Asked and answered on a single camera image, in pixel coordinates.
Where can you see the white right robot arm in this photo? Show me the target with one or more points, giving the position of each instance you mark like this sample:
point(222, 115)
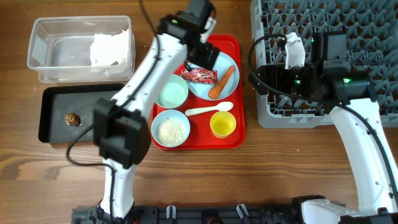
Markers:
point(350, 100)

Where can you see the red serving tray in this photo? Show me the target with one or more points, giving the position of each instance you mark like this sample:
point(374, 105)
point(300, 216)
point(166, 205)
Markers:
point(201, 136)

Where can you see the white tissue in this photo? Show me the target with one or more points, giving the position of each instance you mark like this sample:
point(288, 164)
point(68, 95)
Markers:
point(109, 49)

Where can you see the yellow cup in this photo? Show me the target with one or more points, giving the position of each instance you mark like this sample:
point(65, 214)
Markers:
point(222, 124)

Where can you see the black tray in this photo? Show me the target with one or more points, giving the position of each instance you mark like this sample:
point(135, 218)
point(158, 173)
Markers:
point(57, 101)

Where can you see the light blue plate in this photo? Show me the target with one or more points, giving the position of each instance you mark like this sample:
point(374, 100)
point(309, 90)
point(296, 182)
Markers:
point(222, 64)

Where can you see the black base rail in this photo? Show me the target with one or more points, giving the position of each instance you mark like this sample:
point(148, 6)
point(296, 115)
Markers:
point(279, 213)

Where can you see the white plastic spoon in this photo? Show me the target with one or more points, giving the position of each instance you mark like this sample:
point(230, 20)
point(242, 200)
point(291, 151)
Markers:
point(223, 106)

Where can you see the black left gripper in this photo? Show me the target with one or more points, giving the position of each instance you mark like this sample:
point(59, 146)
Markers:
point(201, 59)

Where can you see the red snack wrapper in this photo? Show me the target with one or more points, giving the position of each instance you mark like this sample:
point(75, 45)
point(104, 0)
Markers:
point(200, 75)

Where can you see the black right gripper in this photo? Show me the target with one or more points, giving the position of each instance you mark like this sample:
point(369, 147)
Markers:
point(277, 71)

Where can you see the orange carrot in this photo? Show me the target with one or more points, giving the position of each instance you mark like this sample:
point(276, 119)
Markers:
point(215, 92)

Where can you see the clear plastic bin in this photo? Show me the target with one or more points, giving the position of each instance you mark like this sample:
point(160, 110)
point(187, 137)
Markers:
point(59, 49)

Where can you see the mint green bowl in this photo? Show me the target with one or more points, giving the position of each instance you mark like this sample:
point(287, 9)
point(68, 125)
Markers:
point(174, 93)

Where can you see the light blue bowl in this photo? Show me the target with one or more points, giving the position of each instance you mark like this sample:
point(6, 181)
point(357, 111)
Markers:
point(169, 114)

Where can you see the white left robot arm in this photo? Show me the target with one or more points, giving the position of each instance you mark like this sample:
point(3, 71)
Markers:
point(120, 128)

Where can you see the grey dishwasher rack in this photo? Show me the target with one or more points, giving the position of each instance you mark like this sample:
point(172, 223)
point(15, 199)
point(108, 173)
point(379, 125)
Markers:
point(371, 29)

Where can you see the brown mushroom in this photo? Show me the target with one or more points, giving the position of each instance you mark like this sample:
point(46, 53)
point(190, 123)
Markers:
point(72, 119)

